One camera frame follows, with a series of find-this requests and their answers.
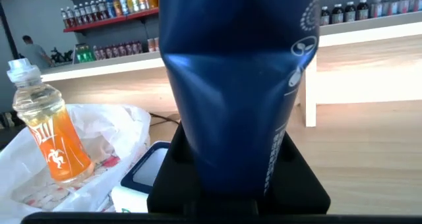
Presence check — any red shop shelf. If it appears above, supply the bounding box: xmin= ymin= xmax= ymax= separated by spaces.
xmin=46 ymin=0 xmax=160 ymax=34

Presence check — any blue snack pouch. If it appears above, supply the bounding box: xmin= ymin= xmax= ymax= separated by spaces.
xmin=158 ymin=0 xmax=322 ymax=199

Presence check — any orange drink bottle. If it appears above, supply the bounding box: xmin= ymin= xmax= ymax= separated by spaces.
xmin=6 ymin=57 xmax=96 ymax=186

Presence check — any wooden counter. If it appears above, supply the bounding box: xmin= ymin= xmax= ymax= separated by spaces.
xmin=40 ymin=11 xmax=422 ymax=128

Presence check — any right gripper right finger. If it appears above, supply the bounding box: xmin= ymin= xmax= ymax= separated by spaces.
xmin=262 ymin=130 xmax=331 ymax=215

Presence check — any row of bottles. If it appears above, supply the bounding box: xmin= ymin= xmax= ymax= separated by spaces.
xmin=59 ymin=0 xmax=160 ymax=29
xmin=73 ymin=37 xmax=160 ymax=64
xmin=320 ymin=0 xmax=422 ymax=27

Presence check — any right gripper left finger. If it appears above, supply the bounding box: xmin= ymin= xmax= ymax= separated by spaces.
xmin=146 ymin=123 xmax=204 ymax=215

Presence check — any person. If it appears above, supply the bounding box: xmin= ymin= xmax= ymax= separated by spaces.
xmin=21 ymin=34 xmax=55 ymax=70

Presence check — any white plastic bag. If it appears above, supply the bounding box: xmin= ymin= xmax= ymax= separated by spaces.
xmin=0 ymin=103 xmax=152 ymax=224

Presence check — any black cable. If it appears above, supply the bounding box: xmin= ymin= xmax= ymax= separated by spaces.
xmin=148 ymin=111 xmax=181 ymax=126

